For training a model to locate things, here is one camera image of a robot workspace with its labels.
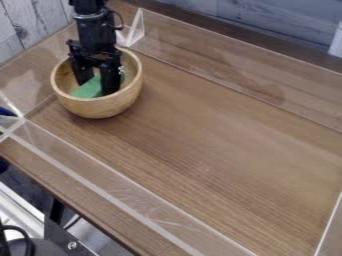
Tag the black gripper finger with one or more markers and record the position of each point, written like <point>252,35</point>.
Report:
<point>81,68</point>
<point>109,78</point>

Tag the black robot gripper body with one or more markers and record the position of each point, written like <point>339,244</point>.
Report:
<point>95,46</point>

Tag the green rectangular block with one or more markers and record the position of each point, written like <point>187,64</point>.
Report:
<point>89,89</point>

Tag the light wooden bowl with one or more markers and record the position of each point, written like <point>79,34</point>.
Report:
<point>84,100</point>

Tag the blue object at left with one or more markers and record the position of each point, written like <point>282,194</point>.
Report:
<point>5,112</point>

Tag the black metal table leg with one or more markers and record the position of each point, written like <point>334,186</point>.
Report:
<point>56,211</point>

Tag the white object at right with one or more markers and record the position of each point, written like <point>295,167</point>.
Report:
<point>335,46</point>

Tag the clear acrylic tray wall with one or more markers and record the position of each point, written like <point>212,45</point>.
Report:
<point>220,166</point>

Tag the black metal bracket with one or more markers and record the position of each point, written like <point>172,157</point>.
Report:
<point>64,241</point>

